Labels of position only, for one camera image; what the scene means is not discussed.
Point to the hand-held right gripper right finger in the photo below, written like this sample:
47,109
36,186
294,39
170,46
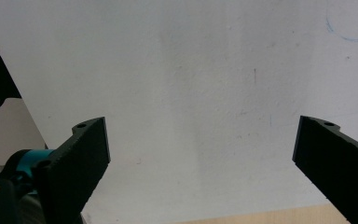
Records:
338,165

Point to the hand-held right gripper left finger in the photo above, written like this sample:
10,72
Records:
74,165

